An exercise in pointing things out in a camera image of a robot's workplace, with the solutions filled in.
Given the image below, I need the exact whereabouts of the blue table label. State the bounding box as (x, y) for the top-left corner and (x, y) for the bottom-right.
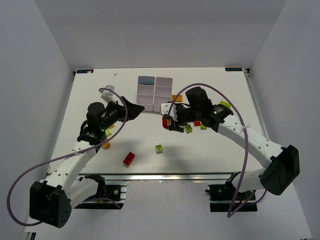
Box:
(76, 69), (94, 74)
(224, 67), (243, 72)

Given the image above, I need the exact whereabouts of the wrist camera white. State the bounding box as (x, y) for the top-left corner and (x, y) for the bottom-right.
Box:
(100, 85), (115, 103)
(160, 102), (177, 118)

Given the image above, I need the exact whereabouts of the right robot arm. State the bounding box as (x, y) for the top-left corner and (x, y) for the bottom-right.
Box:
(119, 83), (300, 200)

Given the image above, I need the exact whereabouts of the orange flat lego brick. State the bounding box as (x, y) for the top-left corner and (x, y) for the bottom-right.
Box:
(171, 94), (183, 103)

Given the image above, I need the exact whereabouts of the blue table label left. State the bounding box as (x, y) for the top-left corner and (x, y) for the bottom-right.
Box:
(76, 69), (94, 74)

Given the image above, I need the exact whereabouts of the yellow flower lego brick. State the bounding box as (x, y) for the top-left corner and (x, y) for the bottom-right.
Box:
(101, 141), (111, 150)

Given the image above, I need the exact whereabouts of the lime green sloped lego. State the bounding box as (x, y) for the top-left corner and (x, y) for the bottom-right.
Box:
(220, 100), (231, 109)

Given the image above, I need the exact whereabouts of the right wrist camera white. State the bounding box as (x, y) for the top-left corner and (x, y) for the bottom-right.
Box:
(160, 102), (177, 118)

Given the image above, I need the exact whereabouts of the olive green lego brick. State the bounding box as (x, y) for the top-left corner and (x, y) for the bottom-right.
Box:
(184, 124), (193, 134)

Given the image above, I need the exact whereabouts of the aluminium rail front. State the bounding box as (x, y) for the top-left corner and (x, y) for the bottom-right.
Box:
(46, 171), (251, 182)

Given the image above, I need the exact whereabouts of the lime lego brick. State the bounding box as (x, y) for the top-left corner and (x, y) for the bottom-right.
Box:
(104, 129), (112, 138)
(155, 144), (163, 154)

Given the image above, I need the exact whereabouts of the lime green small lego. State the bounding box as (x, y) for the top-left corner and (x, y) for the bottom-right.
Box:
(200, 123), (207, 130)

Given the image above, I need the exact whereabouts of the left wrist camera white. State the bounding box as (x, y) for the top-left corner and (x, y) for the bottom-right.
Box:
(100, 85), (115, 103)

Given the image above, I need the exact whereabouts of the lime lego brick center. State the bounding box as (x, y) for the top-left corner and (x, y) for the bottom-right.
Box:
(155, 144), (163, 154)

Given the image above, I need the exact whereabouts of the white right divided container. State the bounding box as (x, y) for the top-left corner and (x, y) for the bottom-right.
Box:
(153, 77), (173, 113)

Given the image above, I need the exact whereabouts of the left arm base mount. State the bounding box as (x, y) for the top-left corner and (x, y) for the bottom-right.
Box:
(69, 174), (127, 210)

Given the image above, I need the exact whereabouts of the red flower lego brick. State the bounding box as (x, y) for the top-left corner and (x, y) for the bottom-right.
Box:
(162, 116), (171, 129)

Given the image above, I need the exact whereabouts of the lime lego brick left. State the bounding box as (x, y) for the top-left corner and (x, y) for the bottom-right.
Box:
(104, 129), (112, 138)

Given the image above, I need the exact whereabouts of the red lego brick front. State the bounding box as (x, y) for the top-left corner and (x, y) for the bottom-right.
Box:
(123, 152), (136, 167)

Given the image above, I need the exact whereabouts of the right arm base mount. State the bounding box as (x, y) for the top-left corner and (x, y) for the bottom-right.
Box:
(205, 172), (252, 213)

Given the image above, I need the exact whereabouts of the blue table label right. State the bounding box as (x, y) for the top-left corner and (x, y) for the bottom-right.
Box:
(224, 67), (243, 72)

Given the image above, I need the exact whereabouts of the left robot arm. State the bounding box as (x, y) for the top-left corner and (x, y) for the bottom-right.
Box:
(29, 100), (145, 228)

